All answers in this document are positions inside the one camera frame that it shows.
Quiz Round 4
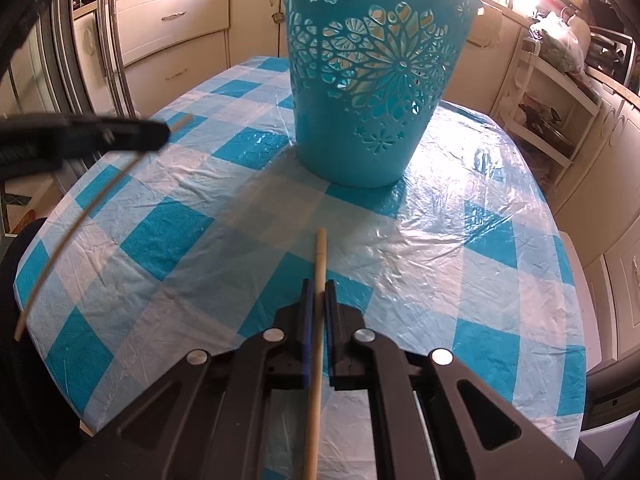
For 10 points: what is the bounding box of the blue white checked tablecloth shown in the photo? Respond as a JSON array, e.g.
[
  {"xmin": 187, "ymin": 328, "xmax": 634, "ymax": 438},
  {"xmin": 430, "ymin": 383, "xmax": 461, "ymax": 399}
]
[{"xmin": 14, "ymin": 55, "xmax": 587, "ymax": 480}]

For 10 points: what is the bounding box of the silver toaster oven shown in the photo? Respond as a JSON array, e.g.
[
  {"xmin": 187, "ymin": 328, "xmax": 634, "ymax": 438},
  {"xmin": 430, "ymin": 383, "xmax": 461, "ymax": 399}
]
[{"xmin": 586, "ymin": 27, "xmax": 640, "ymax": 88}]

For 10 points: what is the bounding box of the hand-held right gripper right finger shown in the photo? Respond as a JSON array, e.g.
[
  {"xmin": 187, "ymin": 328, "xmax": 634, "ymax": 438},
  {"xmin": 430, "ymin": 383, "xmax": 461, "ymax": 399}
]
[{"xmin": 324, "ymin": 280, "xmax": 586, "ymax": 480}]

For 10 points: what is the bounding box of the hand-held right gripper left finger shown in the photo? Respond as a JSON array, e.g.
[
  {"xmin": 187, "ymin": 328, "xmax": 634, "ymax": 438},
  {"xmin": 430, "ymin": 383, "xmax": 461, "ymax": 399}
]
[{"xmin": 57, "ymin": 280, "xmax": 316, "ymax": 480}]

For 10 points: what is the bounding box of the cream side cabinet row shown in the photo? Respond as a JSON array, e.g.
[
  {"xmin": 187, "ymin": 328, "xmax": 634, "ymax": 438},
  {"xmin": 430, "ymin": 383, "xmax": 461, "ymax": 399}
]
[{"xmin": 490, "ymin": 67, "xmax": 640, "ymax": 376}]

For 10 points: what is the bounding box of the teal perforated plastic basket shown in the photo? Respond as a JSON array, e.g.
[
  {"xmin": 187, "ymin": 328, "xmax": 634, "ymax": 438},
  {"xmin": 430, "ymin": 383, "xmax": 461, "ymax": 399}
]
[{"xmin": 281, "ymin": 0, "xmax": 485, "ymax": 189}]

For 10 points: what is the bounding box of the filled clear plastic bag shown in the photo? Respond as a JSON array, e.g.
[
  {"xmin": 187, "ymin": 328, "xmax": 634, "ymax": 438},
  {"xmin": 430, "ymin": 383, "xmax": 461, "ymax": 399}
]
[{"xmin": 529, "ymin": 10, "xmax": 587, "ymax": 75}]

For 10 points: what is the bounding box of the white shelf cart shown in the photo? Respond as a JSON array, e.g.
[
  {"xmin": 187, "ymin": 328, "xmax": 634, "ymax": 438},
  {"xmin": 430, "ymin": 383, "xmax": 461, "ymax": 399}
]
[{"xmin": 492, "ymin": 37, "xmax": 601, "ymax": 186}]

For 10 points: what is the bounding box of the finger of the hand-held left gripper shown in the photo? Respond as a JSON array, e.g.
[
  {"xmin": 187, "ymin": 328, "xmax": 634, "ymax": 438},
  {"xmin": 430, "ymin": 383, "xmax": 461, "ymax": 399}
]
[{"xmin": 60, "ymin": 114, "xmax": 172, "ymax": 155}]

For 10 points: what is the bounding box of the wooden chopstick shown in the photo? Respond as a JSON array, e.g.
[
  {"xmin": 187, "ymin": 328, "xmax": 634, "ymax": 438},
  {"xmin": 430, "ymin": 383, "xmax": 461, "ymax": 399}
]
[
  {"xmin": 14, "ymin": 112, "xmax": 195, "ymax": 342},
  {"xmin": 300, "ymin": 227, "xmax": 328, "ymax": 480}
]

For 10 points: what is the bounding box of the cream kitchen cabinet row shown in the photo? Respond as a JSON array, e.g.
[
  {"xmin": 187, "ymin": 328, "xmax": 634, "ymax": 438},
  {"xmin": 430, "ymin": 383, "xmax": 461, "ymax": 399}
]
[{"xmin": 74, "ymin": 0, "xmax": 531, "ymax": 111}]

